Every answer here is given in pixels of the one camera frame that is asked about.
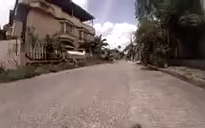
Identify tan multi-storey building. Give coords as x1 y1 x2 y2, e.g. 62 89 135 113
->
3 0 97 54

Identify pale concrete wall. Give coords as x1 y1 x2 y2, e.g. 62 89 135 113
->
0 38 22 70

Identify grass verge strip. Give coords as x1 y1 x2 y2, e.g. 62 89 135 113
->
0 57 113 86

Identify grey concrete road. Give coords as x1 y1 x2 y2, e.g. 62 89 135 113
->
0 59 205 128

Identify white picket fence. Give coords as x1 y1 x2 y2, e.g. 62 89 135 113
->
25 39 65 62

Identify concrete kerb strip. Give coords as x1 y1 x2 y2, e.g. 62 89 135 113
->
136 61 205 92

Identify palm tree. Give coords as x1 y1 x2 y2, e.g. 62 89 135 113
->
89 34 110 56

